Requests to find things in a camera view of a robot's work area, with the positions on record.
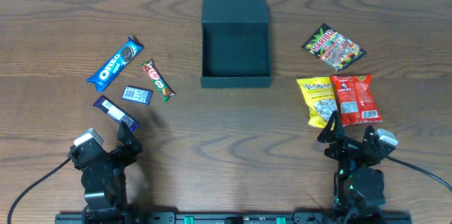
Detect yellow Hacks candy bag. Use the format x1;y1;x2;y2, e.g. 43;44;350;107
297;77;338;128

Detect red Hacks candy bag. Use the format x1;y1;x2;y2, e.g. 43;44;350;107
331;74;383;126

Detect black Haribo gummy bag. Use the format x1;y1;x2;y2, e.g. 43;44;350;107
302;23;367;71

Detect blue Oreo cookie pack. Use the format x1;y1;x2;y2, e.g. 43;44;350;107
86;37;143;92

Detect dark green box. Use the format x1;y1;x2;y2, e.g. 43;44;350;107
200;0;272;88

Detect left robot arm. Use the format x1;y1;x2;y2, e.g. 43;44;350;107
68;122;143;223

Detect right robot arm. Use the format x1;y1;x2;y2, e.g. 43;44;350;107
317;111;385;223

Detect long dark blue chocolate bar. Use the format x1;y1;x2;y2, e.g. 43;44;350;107
93;95;139;132

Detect small blue candy bar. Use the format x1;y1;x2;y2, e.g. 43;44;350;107
121;86;153;105

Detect red KitKat bar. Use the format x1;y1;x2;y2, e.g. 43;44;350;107
140;59;176;102

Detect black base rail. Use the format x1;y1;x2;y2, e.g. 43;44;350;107
54;211;413;224

